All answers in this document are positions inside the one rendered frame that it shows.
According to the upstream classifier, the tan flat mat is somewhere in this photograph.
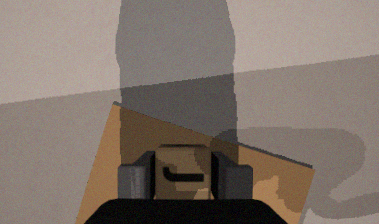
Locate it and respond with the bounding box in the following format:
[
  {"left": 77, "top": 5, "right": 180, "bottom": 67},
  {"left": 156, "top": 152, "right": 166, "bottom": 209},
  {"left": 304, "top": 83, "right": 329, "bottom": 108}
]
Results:
[{"left": 75, "top": 104, "right": 315, "bottom": 224}]

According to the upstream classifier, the brown block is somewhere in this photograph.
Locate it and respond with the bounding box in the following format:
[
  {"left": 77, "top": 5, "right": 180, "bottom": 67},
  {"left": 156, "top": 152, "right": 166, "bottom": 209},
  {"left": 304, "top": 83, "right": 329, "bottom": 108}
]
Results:
[{"left": 155, "top": 144, "right": 211, "bottom": 199}]

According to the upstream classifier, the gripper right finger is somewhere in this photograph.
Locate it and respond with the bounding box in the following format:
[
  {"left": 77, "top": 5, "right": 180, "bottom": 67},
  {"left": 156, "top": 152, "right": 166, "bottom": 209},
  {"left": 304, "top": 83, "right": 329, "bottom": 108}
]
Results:
[{"left": 211, "top": 151, "right": 253, "bottom": 199}]

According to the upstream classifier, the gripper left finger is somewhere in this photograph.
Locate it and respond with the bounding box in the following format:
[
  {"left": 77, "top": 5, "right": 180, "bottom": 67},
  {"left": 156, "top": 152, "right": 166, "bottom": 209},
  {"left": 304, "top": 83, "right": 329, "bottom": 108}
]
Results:
[{"left": 118, "top": 151, "right": 155, "bottom": 199}]

